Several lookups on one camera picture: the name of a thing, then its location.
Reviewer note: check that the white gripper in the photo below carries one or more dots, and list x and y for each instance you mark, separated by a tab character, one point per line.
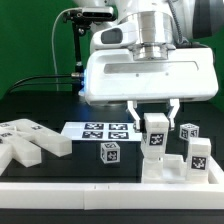
113	75

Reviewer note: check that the white chair seat part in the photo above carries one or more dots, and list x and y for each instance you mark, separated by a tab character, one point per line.
171	169

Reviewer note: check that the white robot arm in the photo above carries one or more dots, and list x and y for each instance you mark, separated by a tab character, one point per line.
145	51

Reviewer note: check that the white chair part far left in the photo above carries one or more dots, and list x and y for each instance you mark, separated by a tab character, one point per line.
17	145

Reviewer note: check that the white marker cube right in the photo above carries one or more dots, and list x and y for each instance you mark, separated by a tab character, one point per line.
188	130

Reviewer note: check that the white marker cube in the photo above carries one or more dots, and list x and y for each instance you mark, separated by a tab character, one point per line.
188	130
110	152

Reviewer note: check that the white marker cube front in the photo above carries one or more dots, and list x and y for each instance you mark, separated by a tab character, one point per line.
110	152

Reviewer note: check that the white paper marker sheet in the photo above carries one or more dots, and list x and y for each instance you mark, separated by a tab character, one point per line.
99	131

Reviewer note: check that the white front fence bar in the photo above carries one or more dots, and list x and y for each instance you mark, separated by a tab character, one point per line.
111	196

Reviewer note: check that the black camera on stand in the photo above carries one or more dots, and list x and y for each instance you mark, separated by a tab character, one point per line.
81	19

